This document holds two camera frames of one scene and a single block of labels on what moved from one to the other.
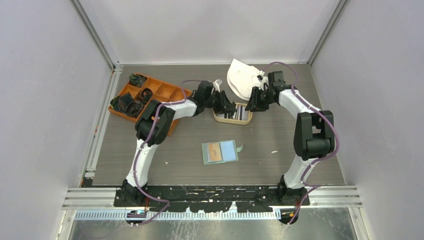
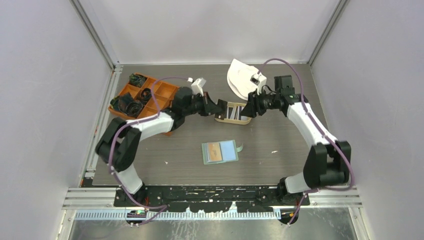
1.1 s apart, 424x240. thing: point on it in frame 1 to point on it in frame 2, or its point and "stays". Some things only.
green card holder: (220, 152) stays
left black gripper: (225, 106) to (209, 107)
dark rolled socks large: (125, 104) stays
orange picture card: (215, 151) stays
